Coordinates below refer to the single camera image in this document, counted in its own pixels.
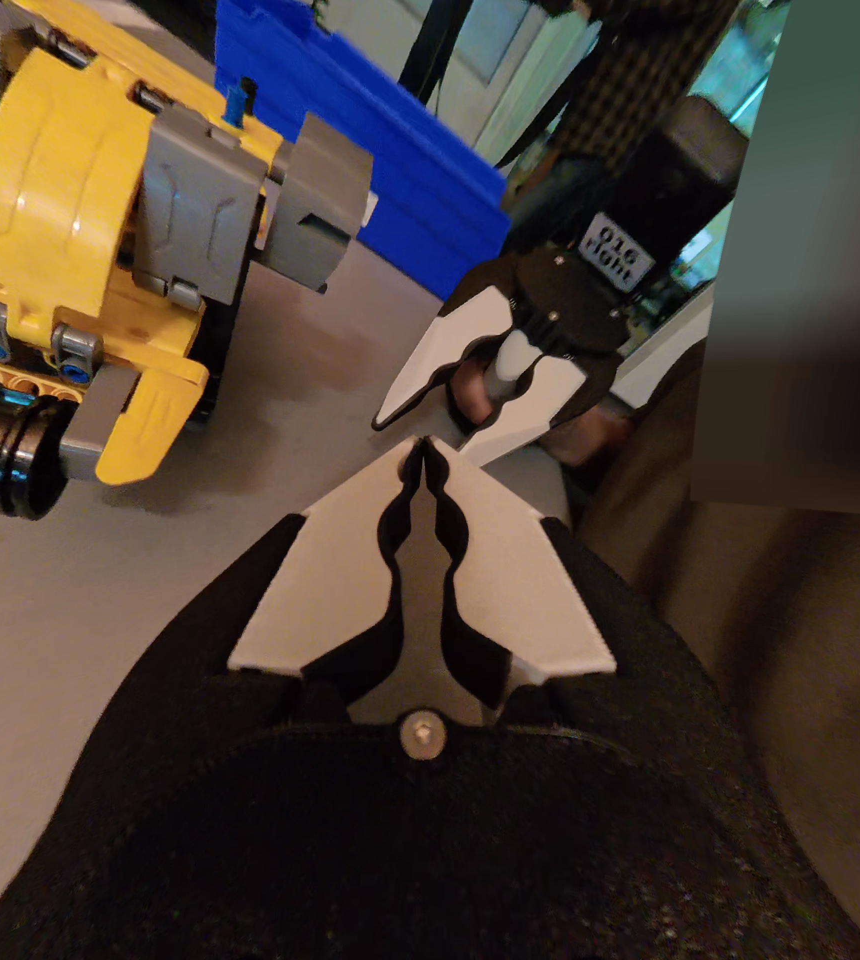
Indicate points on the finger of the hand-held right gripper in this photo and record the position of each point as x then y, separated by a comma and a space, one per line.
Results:
452, 337
542, 397

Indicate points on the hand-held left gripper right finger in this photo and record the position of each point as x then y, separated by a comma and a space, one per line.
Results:
527, 600

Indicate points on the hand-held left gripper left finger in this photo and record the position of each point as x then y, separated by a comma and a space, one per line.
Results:
310, 600

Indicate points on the yellow grey brick toy vehicle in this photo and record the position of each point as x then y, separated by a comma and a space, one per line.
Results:
62, 187

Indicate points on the person's right hand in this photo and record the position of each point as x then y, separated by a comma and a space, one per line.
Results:
587, 442

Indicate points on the blue plastic bin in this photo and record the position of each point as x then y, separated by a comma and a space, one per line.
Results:
370, 112

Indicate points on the black pole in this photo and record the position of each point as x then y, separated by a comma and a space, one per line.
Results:
434, 45

